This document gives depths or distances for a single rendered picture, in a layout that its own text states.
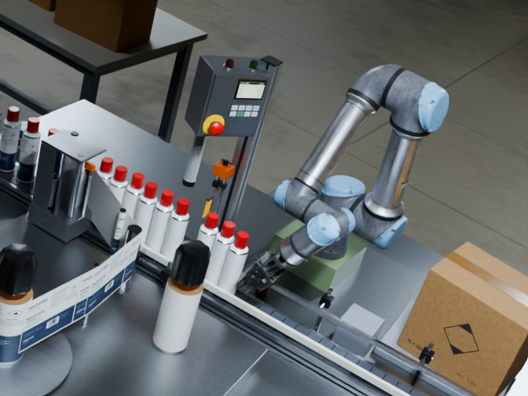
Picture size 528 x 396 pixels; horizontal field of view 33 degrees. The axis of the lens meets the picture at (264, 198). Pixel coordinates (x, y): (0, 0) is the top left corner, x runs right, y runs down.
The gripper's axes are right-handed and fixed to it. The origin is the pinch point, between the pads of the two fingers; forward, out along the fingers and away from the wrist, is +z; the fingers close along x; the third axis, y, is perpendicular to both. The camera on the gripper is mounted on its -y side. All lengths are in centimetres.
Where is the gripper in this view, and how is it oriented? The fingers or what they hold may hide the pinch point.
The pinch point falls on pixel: (243, 284)
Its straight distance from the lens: 245.1
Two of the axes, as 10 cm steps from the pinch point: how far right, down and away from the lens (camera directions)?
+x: 6.0, 8.0, -0.1
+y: -4.6, 3.5, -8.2
